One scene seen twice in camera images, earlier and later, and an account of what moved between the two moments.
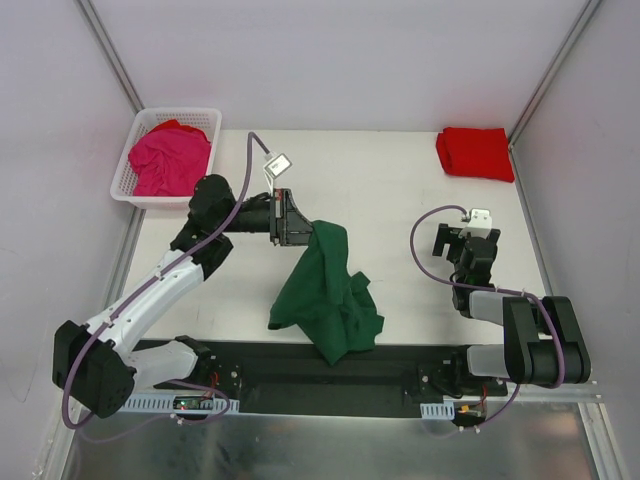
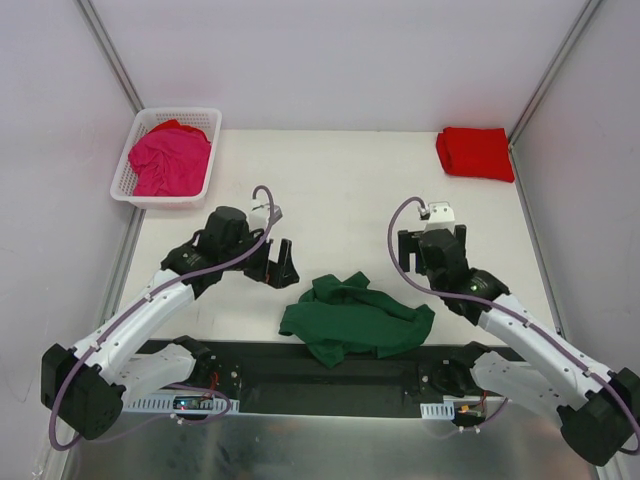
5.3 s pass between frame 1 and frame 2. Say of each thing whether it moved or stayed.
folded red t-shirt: stayed
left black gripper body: moved
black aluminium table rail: stayed
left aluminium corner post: stayed
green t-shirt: moved
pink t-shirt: stayed
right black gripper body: moved
